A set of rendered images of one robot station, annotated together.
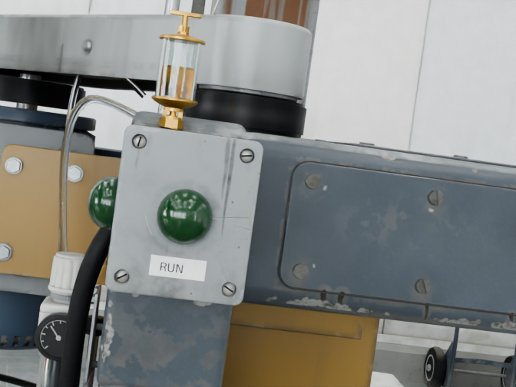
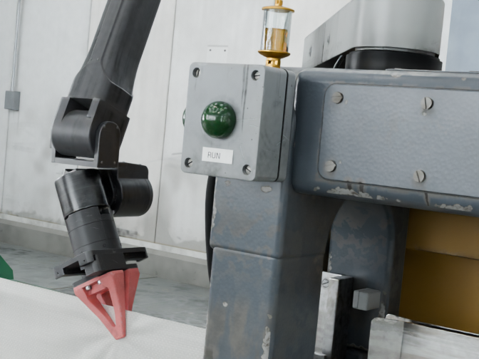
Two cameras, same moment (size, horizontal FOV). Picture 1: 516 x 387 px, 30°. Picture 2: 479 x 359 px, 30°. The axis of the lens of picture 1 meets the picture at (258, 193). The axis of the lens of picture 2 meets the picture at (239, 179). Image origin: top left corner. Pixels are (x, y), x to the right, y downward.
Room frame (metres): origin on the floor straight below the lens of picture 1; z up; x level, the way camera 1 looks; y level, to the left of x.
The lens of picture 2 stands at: (0.00, -0.45, 1.28)
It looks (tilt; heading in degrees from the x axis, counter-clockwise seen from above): 3 degrees down; 42
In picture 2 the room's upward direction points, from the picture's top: 5 degrees clockwise
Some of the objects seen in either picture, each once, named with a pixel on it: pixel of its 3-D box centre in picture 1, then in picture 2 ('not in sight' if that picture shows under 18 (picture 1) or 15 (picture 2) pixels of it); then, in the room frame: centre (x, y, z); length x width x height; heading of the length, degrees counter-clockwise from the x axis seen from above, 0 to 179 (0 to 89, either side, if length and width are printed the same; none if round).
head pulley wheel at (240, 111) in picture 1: (245, 114); (393, 69); (0.72, 0.02, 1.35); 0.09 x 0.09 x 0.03
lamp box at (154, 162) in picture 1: (183, 213); (237, 122); (0.54, 0.04, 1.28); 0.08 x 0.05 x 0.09; 96
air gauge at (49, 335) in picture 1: (59, 335); not in sight; (0.75, 0.14, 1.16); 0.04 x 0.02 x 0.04; 96
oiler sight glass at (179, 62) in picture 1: (178, 70); (276, 31); (0.60, 0.06, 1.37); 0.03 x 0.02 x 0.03; 96
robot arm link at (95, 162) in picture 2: not in sight; (105, 169); (0.72, 0.42, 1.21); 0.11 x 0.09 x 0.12; 6
